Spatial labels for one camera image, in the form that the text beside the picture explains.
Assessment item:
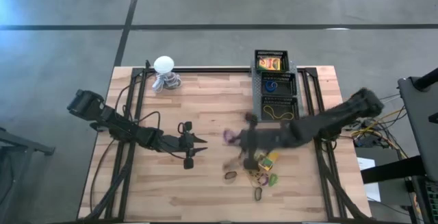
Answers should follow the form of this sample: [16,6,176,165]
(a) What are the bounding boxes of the black pole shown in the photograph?
[412,67,438,91]

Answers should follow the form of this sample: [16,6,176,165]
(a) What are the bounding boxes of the yellow and black cable bundle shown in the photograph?
[349,93,410,160]

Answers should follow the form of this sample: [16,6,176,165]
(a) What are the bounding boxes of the white coiled lamp cable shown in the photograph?
[151,71,183,94]

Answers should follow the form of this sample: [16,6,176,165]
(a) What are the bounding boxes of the grey perforated metal shelf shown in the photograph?
[250,58,305,124]

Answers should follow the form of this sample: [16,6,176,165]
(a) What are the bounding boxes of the black aluminium table frame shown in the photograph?
[77,60,372,223]

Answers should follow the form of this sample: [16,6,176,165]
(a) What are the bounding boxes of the white paper sheet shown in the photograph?
[355,156,382,203]

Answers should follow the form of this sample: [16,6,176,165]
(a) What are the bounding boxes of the blue coil hair tie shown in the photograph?
[264,80,279,94]

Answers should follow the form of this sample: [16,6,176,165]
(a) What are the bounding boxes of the grey metal stand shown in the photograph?
[0,127,56,218]

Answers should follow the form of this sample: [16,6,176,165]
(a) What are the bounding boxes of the computer screen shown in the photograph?
[425,179,438,220]

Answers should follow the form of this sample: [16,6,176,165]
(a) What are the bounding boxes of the brown cable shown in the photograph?
[88,138,116,215]

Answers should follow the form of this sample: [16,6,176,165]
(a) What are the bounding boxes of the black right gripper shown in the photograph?
[228,112,292,171]

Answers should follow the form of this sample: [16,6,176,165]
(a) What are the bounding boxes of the white mushroom lamp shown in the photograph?
[153,55,175,75]

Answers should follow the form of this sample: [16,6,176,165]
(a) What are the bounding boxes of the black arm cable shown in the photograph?
[114,79,162,131]

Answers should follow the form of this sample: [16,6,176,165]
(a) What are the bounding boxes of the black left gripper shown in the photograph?
[150,120,209,171]

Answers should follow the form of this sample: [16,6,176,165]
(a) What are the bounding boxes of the black flat bar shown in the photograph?
[360,154,428,185]

